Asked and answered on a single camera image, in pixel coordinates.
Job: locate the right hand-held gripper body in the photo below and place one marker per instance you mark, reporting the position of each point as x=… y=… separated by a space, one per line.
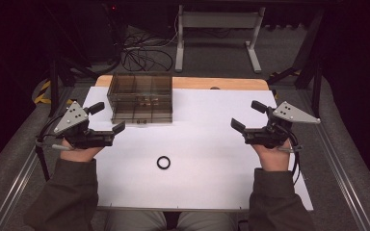
x=294 y=115

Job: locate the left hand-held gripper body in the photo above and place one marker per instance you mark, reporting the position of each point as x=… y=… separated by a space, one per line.
x=71 y=118

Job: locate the translucent brown drawer box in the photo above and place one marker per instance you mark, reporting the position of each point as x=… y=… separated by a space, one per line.
x=140 y=97

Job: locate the person's left hand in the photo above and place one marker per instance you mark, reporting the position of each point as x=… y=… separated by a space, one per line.
x=78 y=154

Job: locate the person's right hand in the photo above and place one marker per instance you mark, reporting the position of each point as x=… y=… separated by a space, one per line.
x=274 y=159

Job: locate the black metal stand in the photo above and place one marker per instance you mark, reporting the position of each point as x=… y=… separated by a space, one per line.
x=54 y=86
x=314 y=80

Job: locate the yellow black hazard tape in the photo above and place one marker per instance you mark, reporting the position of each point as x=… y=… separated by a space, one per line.
x=43 y=93

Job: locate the white sheet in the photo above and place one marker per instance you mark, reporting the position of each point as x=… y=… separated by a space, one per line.
x=199 y=166

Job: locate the white metal stand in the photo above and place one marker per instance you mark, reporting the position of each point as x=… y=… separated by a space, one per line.
x=218 y=20

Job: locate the person's left leg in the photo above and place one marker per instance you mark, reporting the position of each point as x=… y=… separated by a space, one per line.
x=135 y=222

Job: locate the person's leg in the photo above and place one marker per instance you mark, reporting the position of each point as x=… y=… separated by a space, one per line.
x=207 y=222
x=135 y=222

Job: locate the person's right leg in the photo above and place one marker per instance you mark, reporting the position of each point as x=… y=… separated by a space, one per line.
x=207 y=222

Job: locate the aluminium rail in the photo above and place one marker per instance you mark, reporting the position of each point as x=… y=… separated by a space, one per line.
x=11 y=195
x=342 y=179

